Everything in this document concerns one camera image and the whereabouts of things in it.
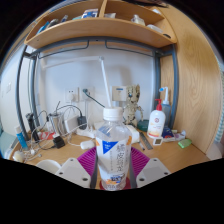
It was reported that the white rectangular box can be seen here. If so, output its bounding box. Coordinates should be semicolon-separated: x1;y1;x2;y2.
63;115;81;134

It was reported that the grey metal frame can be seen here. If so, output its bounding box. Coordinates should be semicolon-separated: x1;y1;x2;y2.
14;36;181;141

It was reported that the black charger block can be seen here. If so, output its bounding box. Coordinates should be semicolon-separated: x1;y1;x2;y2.
52;135;66;149

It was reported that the metal ruler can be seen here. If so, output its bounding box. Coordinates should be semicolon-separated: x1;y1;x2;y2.
139;131;154;150

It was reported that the white wall box blue label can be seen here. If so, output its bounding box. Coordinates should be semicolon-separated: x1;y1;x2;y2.
111;85;128;102

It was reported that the black power adapter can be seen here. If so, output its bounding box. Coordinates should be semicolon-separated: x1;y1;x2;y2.
77;115;88;130

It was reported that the white flat packet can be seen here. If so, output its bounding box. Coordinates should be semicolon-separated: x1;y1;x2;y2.
164;131;187;143

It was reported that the small green box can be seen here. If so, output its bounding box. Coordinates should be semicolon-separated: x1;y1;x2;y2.
177;138;193;149

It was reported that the clear plastic water bottle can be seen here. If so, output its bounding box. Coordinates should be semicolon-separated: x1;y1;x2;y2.
94;106;133;192

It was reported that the clear spray bottle white nozzle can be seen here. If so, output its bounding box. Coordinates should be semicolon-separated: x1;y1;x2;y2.
158;86;172;127

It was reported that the white pump bottle red top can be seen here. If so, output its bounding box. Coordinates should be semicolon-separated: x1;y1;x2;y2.
146;98;166;139

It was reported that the white wall socket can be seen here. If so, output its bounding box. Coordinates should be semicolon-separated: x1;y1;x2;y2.
80;86;96;101
64;87;80;103

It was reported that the small blue box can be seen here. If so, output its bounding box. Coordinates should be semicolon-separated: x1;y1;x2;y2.
162;126;175;139

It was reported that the steel tumbler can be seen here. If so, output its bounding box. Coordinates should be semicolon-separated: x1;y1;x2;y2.
49;112;65;134

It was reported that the red printed packet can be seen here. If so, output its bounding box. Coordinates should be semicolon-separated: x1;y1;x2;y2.
38;130;56;141

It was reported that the dark green round jar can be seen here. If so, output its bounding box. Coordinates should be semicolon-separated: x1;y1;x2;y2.
137;119;150;132

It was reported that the small white oval device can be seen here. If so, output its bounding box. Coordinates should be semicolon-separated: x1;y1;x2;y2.
79;139;96;150

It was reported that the white desk lamp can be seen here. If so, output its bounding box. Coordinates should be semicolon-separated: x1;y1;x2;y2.
43;55;113;109

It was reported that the black electric shaver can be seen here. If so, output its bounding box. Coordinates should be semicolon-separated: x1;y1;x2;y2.
25;112;40;141

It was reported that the black power cable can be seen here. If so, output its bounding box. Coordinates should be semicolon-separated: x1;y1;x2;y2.
83;89;106;108

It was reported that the wooden shelf unit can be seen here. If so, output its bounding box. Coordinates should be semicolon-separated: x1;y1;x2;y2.
23;0;178;50

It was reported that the blue tube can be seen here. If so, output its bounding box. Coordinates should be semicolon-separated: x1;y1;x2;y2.
13;125;29;150

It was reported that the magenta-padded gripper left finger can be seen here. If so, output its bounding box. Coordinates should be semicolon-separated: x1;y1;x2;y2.
54;146;99;190

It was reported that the brown tree creature figurine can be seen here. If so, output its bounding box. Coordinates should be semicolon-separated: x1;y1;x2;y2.
123;84;144;126

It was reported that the white tissue pack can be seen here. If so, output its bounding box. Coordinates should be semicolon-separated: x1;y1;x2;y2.
124;124;141;144

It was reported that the small white cube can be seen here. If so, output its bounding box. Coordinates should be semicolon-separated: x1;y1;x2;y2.
152;136;164;147

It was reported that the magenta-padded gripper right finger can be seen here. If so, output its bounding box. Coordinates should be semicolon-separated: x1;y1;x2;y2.
129;146;172;190

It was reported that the small cream pouch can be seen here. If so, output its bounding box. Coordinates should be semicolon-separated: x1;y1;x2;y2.
13;151;26;163

